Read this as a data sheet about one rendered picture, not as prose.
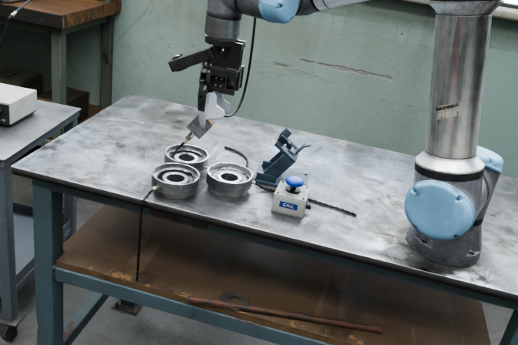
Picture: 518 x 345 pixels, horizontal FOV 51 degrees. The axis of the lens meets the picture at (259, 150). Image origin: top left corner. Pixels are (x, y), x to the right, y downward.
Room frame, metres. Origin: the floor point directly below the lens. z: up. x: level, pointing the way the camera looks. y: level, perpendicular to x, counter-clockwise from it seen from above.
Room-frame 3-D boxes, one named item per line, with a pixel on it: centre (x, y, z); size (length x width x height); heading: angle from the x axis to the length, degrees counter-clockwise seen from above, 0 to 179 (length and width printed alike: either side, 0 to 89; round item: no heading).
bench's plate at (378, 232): (1.24, -0.10, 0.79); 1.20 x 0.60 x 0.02; 80
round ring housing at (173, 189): (1.05, 0.17, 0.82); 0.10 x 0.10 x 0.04
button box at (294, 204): (1.05, -0.09, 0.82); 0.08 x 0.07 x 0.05; 80
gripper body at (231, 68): (1.15, 0.11, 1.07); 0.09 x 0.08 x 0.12; 81
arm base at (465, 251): (0.99, -0.42, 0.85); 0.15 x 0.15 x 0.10
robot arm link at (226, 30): (1.16, 0.12, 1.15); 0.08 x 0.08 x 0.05
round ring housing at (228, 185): (1.10, 0.06, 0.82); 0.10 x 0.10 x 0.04
